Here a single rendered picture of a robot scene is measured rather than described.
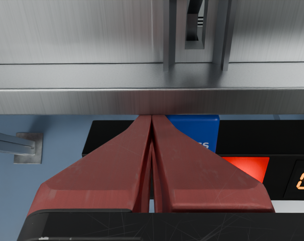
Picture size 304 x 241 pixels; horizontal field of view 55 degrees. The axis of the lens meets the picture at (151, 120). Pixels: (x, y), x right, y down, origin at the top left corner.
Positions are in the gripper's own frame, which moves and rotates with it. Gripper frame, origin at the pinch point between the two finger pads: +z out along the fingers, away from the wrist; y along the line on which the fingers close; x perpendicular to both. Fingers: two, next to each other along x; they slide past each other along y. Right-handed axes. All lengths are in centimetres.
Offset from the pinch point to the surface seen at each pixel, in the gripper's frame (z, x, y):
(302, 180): 2.2, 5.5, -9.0
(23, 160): 51, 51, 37
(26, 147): 51, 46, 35
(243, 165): 2.3, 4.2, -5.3
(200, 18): 58, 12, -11
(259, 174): 2.3, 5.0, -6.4
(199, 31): 5.7, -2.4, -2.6
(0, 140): 42, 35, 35
